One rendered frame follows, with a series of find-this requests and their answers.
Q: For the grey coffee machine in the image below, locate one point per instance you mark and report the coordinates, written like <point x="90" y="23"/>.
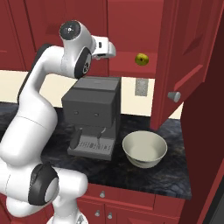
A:
<point x="90" y="102"/>

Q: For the green yellow pear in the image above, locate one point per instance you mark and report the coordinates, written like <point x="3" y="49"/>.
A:
<point x="141" y="59"/>

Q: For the red wall cabinet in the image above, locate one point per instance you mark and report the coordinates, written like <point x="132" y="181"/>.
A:
<point x="131" y="26"/>

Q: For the red drawer front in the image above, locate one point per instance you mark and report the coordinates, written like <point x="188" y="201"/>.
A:
<point x="169" y="207"/>
<point x="128" y="196"/>

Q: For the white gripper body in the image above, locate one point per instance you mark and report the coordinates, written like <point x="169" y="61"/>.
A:
<point x="110" y="49"/>

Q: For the grey cabinet door knob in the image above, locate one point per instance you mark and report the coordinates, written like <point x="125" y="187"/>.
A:
<point x="174" y="96"/>

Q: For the grey drawer knob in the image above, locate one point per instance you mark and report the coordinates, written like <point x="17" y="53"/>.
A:
<point x="102" y="194"/>

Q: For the pale grey bowl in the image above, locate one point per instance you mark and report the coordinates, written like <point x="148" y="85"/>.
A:
<point x="145" y="148"/>

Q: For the red closed wall cabinet door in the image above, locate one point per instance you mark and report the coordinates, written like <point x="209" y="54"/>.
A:
<point x="46" y="17"/>
<point x="11" y="35"/>

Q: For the red open cabinet door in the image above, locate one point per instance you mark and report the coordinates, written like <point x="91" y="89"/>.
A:
<point x="180" y="43"/>

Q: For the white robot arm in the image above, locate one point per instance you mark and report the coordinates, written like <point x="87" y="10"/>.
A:
<point x="32" y="131"/>

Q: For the red base cabinet door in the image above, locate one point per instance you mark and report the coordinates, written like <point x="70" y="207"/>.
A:
<point x="90" y="211"/>
<point x="131" y="215"/>

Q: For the grey wall socket plate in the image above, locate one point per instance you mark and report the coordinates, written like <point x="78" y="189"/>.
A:
<point x="141" y="87"/>

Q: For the grey base cabinet knob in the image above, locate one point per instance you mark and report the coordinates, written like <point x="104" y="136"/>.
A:
<point x="110" y="215"/>
<point x="97" y="213"/>

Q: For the tall red cabinet side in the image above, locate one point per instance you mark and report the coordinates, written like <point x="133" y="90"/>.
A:
<point x="204" y="145"/>

